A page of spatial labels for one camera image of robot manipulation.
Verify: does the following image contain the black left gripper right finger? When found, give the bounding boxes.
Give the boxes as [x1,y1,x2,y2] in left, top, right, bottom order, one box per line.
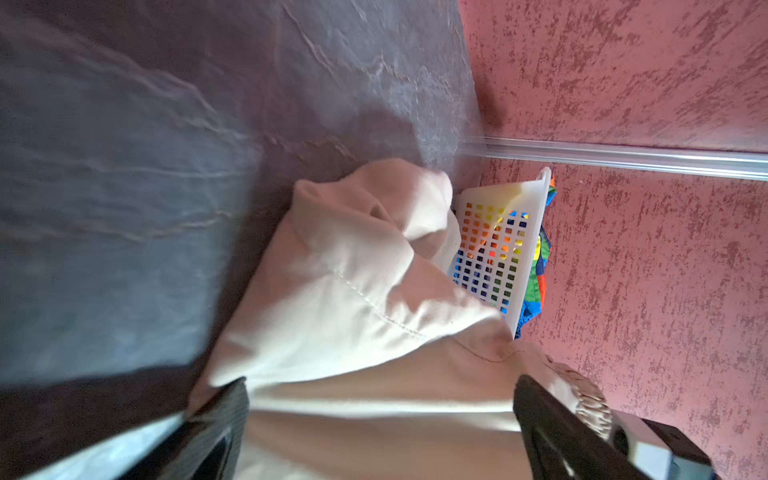
[513,375,646,480]

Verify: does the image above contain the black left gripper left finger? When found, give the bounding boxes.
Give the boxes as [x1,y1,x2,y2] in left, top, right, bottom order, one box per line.
[122,377,249,480]

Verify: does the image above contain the beige shorts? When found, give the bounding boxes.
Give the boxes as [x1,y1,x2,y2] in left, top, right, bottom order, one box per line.
[188,159,612,479]

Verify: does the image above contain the multicolour striped shorts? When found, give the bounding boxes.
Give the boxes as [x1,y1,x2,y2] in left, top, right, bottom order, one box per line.
[455,173,558,340]

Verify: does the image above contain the white plastic basket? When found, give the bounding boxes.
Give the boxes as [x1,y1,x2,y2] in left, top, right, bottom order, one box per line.
[446,166,553,337]

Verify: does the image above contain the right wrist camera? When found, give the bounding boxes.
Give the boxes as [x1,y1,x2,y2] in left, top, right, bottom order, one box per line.
[608,410,718,480]

